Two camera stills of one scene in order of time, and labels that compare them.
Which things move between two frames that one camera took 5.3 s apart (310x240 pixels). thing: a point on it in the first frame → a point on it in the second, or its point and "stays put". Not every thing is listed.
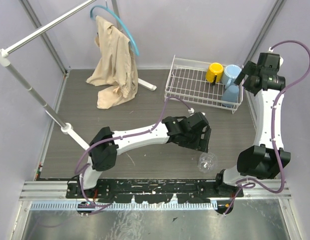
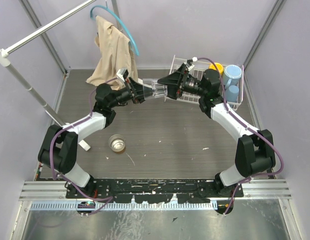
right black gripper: (249, 69) → (174, 78)
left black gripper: (206, 139) → (132, 90)
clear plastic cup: (207, 162) → (151, 87)
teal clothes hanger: (120, 22) stays put
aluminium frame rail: (51, 195) stays put
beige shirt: (115, 71) stays put
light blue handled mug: (229, 75) stays put
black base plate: (151, 191) stays put
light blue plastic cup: (231, 94) stays put
